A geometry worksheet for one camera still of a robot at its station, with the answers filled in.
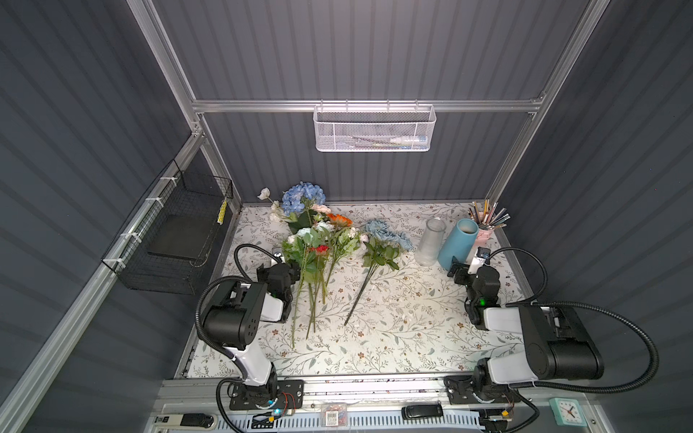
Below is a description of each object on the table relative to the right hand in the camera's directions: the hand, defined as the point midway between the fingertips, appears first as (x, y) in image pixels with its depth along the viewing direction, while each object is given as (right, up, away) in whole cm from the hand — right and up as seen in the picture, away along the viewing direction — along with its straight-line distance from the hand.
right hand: (474, 260), depth 90 cm
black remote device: (-21, -37, -21) cm, 47 cm away
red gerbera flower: (-53, +3, +3) cm, 53 cm away
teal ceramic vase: (-6, +5, -2) cm, 8 cm away
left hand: (-67, -2, +4) cm, 67 cm away
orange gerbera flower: (-47, +14, +7) cm, 49 cm away
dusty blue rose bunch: (-30, +4, +8) cm, 32 cm away
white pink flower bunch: (-61, +4, +3) cm, 61 cm away
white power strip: (-84, -38, -24) cm, 95 cm away
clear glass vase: (-14, +6, +3) cm, 15 cm away
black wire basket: (-92, +7, -18) cm, 94 cm away
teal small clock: (+15, -37, -21) cm, 45 cm away
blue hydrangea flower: (-62, +23, +11) cm, 67 cm away
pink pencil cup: (+7, +8, +8) cm, 14 cm away
